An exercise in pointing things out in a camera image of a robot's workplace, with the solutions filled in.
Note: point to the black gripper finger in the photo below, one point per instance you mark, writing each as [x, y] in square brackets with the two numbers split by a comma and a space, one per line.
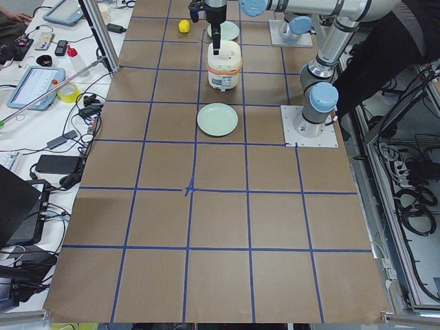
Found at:
[216, 42]

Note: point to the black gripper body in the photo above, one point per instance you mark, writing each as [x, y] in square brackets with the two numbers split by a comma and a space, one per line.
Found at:
[216, 16]

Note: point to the cream rice cooker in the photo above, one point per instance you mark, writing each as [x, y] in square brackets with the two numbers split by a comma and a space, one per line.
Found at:
[225, 67]

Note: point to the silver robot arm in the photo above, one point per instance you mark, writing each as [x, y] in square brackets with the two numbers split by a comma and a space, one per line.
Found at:
[320, 96]
[298, 25]

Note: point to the green plate near arm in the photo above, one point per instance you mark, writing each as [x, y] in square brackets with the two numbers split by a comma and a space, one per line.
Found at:
[229, 31]
[217, 119]

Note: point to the yellow toy lemon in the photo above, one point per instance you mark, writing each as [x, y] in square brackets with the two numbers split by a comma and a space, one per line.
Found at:
[184, 26]

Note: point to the black power adapter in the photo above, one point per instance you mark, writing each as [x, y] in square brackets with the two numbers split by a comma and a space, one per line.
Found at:
[115, 28]

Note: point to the metal rod stand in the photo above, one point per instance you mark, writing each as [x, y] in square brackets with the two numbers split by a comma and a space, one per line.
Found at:
[49, 92]

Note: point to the yellow tape roll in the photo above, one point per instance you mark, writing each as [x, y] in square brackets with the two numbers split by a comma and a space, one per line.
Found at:
[68, 93]

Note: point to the black small bowl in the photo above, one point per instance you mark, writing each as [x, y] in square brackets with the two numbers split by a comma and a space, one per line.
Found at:
[44, 60]

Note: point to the blue teach pendant tablet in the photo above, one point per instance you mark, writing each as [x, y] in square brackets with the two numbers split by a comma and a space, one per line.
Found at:
[35, 82]

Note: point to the person in black clothes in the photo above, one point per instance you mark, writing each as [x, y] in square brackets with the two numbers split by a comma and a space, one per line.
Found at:
[408, 34]

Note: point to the black power brick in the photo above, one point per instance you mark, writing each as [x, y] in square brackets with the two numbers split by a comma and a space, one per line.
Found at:
[57, 164]

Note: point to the black laptop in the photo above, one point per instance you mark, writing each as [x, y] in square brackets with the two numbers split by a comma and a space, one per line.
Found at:
[22, 206]

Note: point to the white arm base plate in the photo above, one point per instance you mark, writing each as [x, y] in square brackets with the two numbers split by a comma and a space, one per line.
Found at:
[282, 36]
[300, 133]

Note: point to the aluminium frame post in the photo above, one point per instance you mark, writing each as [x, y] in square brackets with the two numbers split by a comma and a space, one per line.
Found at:
[91, 11]

